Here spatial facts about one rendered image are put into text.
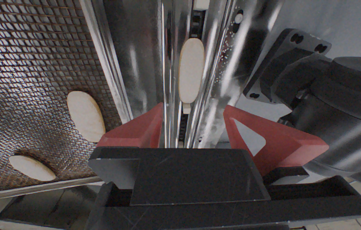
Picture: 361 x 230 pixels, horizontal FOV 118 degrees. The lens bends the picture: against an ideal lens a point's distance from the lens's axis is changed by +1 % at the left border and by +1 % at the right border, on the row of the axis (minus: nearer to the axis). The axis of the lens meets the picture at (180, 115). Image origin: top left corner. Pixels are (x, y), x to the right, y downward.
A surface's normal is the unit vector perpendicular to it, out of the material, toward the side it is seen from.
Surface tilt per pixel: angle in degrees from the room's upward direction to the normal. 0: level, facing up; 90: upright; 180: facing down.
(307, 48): 0
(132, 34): 0
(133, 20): 0
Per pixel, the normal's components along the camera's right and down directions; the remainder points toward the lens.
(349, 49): 0.04, 0.65
